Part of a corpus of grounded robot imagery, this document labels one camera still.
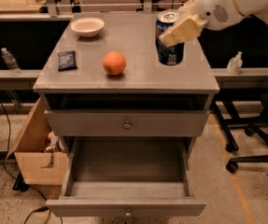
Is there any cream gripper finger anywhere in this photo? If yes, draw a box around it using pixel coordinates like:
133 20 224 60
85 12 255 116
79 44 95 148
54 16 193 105
178 0 198 16
159 14 207 47

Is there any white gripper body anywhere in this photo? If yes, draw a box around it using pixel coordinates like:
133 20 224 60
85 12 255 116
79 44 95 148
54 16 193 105
196 0 245 31

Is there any blue pepsi can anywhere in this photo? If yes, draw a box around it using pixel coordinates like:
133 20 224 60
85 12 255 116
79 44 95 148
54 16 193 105
155 9 184 66

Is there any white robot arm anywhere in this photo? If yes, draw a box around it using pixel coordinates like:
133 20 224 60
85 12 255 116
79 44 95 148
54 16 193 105
159 0 268 47

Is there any grey drawer cabinet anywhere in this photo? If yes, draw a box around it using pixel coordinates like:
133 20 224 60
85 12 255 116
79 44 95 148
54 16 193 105
34 13 219 150

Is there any closed top drawer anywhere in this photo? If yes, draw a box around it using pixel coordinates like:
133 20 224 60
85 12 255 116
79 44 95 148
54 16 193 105
45 110 208 137

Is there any open middle drawer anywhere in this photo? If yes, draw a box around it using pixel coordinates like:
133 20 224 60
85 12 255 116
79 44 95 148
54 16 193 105
47 137 206 218

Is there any hand sanitizer bottle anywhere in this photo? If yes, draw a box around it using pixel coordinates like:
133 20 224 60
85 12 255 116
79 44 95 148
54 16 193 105
226 51 243 75

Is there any orange fruit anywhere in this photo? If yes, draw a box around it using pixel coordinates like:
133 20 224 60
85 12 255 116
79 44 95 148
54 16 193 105
103 51 126 76

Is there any white bowl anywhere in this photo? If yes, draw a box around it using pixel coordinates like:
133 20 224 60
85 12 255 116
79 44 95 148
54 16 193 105
70 17 105 38

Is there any dark blue snack packet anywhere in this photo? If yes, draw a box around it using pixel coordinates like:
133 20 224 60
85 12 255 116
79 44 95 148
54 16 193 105
58 51 78 71

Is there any black office chair base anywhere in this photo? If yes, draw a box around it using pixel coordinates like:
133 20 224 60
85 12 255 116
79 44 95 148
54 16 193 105
212 91 268 175

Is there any clear water bottle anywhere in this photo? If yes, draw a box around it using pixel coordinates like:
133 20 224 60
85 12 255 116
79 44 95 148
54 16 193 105
1 48 21 76

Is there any cardboard box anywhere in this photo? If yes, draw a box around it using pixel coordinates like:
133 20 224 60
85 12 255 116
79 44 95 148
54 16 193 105
8 99 68 185

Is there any black floor cable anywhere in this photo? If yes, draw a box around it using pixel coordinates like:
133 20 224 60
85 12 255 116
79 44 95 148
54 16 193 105
0 75 52 224

